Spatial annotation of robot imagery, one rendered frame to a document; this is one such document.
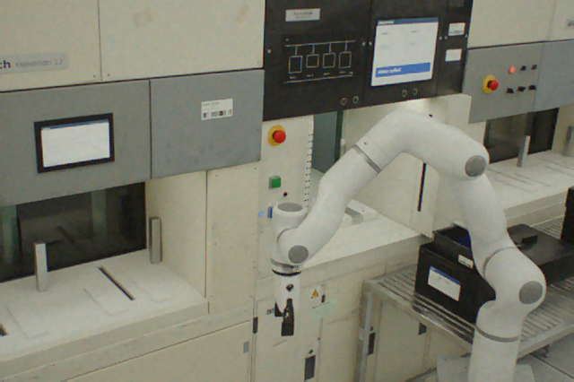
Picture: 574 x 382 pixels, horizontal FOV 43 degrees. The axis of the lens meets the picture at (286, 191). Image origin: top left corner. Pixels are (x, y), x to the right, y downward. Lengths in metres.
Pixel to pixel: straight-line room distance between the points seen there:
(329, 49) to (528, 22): 0.99
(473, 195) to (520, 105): 1.24
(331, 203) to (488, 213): 0.41
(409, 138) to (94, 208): 1.19
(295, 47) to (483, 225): 0.76
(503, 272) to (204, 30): 1.00
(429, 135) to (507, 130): 2.12
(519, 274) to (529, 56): 1.29
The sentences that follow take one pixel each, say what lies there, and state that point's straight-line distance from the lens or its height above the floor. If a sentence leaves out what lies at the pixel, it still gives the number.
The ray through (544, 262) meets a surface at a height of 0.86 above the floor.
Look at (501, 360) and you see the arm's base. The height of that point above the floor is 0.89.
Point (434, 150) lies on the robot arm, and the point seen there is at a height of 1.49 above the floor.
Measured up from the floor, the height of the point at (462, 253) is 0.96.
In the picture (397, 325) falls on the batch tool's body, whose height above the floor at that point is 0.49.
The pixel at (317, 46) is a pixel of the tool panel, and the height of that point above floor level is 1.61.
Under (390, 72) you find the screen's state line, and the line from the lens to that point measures 2.47.
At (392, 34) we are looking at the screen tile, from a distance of 2.44.
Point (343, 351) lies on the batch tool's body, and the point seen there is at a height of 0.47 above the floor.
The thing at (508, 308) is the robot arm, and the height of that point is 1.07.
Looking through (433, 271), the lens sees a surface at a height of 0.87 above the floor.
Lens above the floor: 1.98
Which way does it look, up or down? 21 degrees down
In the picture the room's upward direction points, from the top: 3 degrees clockwise
